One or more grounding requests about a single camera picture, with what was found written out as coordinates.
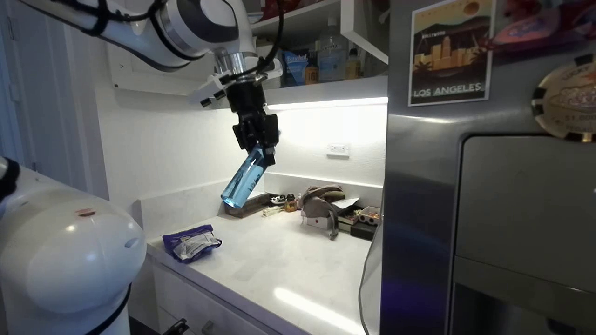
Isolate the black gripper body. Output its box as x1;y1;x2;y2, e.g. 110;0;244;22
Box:
227;82;279;150

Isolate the blue spray bottle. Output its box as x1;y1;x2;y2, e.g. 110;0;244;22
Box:
222;154;268;208

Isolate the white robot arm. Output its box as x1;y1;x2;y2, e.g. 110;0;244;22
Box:
0;0;279;335

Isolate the white lower cabinet drawer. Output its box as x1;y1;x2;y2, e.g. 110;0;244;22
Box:
153;266;272;335

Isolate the dark flat box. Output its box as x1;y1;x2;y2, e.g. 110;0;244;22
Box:
223;193;272;217

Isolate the dark boxes stack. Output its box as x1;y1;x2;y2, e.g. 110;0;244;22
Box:
337;199;380;240

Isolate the blue white plastic packet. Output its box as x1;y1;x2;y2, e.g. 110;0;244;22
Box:
162;225;222;264

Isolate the Los Angeles poster magnet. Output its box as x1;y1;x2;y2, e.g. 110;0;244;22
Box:
408;0;495;106

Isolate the stainless steel refrigerator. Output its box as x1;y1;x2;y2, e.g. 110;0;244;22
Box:
380;0;596;335

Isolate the round woven fridge magnet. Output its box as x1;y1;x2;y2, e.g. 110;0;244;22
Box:
531;54;596;143

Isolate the white wall outlet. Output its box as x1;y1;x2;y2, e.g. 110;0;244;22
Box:
326;143;350;158

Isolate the white wall cabinet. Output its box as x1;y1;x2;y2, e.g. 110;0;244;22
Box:
108;0;389;96

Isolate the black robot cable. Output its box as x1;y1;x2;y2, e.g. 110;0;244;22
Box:
67;0;287;82

